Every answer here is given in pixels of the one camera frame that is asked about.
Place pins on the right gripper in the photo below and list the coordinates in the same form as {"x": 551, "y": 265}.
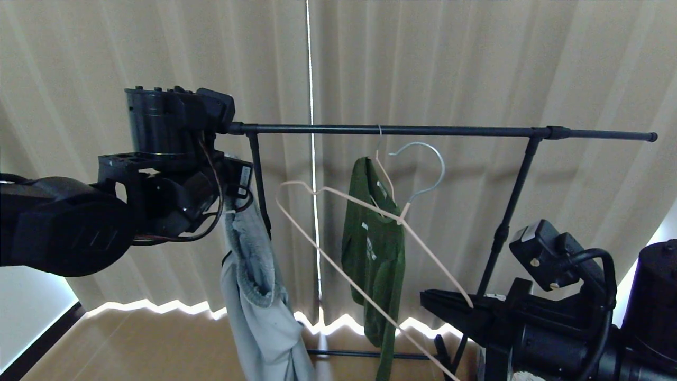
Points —
{"x": 550, "y": 344}

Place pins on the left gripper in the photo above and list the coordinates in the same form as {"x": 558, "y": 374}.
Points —
{"x": 185, "y": 201}

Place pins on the pale grey shorts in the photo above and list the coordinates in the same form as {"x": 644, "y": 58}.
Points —
{"x": 259, "y": 328}

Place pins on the pink clothes hanger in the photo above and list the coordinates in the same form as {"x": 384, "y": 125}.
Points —
{"x": 384, "y": 169}
{"x": 365, "y": 203}

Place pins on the green long-sleeved shirt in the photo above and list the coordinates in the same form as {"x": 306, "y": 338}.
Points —
{"x": 375, "y": 254}

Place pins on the white laundry basket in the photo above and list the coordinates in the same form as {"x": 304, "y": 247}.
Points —
{"x": 521, "y": 376}

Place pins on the black clothes rack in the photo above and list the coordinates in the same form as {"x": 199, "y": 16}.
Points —
{"x": 449, "y": 130}

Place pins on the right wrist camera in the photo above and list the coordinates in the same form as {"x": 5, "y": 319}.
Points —
{"x": 550, "y": 254}

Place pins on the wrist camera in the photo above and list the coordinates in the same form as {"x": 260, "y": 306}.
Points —
{"x": 550, "y": 254}
{"x": 217, "y": 108}

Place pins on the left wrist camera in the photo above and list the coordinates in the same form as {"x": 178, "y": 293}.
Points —
{"x": 217, "y": 108}

